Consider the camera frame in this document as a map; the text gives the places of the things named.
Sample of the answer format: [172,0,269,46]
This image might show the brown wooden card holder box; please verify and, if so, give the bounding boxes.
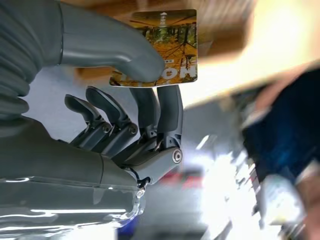
[60,0,254,88]

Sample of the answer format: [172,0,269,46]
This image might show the person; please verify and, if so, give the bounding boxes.
[222,64,320,240]

